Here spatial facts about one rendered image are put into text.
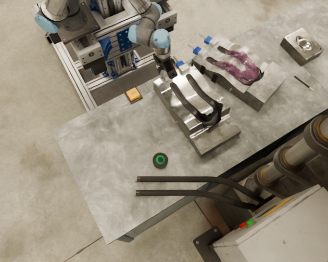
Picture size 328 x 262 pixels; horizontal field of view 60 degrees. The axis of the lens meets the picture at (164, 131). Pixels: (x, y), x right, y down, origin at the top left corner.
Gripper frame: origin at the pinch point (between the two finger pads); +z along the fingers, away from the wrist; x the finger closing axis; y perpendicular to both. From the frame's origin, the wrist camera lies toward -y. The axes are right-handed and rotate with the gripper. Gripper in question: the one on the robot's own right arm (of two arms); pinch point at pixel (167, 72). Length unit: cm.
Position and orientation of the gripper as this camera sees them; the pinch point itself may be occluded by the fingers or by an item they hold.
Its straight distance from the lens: 159.7
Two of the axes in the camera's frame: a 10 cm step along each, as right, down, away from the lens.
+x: -8.5, 5.2, -0.7
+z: 0.5, 2.1, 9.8
